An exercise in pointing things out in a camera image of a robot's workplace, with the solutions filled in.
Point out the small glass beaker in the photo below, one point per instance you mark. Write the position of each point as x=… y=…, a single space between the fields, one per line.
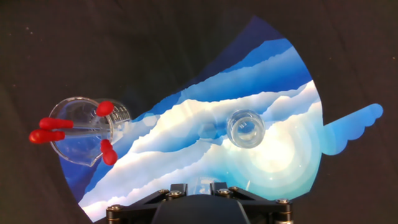
x=77 y=146

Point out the small glass vial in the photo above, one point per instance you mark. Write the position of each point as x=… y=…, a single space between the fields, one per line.
x=245 y=129

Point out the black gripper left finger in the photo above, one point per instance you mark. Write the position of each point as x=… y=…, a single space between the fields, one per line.
x=133 y=213

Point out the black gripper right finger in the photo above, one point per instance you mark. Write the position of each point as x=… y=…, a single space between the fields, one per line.
x=270 y=213

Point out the black cloth with blue print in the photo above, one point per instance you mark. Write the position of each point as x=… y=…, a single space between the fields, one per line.
x=62 y=46

